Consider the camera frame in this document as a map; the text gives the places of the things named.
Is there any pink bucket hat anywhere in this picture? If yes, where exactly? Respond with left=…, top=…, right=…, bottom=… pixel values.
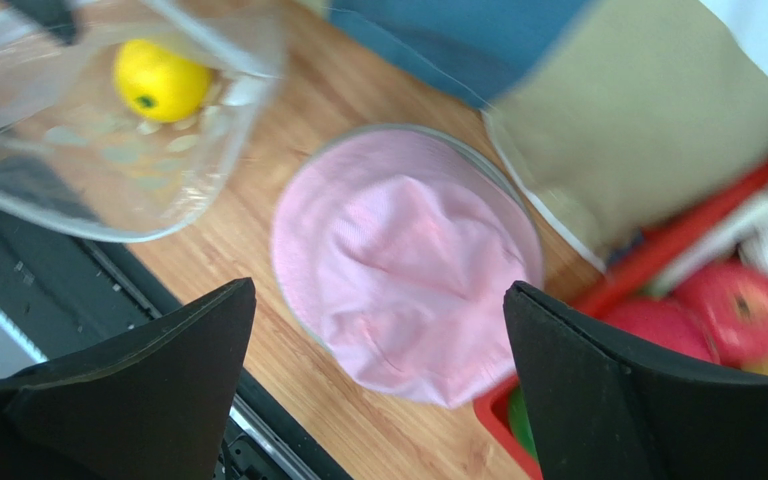
left=271, top=124, right=544, bottom=408

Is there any yellow apple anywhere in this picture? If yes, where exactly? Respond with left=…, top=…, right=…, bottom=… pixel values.
left=113, top=39, right=213, bottom=123

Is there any green avocado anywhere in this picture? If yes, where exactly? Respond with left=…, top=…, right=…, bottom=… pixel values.
left=508, top=387, right=538, bottom=461

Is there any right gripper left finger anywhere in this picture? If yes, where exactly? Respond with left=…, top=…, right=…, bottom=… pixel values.
left=0, top=278, right=256, bottom=479

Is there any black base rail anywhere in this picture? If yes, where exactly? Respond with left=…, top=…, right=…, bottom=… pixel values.
left=0, top=210, right=346, bottom=479

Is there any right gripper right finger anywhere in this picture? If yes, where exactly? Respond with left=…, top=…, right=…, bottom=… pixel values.
left=503, top=281, right=768, bottom=479

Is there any red apple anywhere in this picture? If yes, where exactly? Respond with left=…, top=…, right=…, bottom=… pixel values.
left=602, top=297, right=720, bottom=364
left=671, top=262, right=768, bottom=365

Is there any checkered blue beige pillow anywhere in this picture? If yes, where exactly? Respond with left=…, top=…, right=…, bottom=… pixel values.
left=309, top=1, right=768, bottom=269

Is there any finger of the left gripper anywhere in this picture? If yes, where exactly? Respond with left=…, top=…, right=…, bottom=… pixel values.
left=4, top=0, right=80, bottom=46

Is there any red plastic tray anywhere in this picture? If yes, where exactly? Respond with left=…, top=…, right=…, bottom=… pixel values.
left=473, top=160, right=768, bottom=479

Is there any clear dotted zip bag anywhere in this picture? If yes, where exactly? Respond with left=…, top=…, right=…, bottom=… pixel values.
left=0, top=1, right=286, bottom=242

